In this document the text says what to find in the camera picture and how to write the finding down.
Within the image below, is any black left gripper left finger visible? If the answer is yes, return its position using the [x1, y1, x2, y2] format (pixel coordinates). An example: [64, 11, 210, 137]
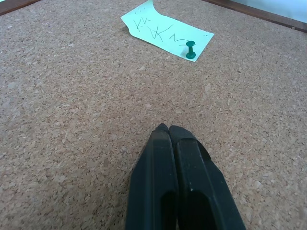
[125, 123, 179, 230]

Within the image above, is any green pushpin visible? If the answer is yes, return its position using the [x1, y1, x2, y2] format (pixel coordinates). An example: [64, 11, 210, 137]
[185, 40, 197, 59]

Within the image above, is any cork board with wooden frame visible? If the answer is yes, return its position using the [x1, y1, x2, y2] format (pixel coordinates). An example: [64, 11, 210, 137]
[0, 0, 307, 230]

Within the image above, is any green sticky note with scribbles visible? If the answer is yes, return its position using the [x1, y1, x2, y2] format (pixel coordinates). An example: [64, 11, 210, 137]
[120, 0, 215, 63]

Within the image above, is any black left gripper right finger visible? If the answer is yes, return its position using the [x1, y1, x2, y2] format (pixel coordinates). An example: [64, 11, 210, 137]
[169, 125, 246, 230]

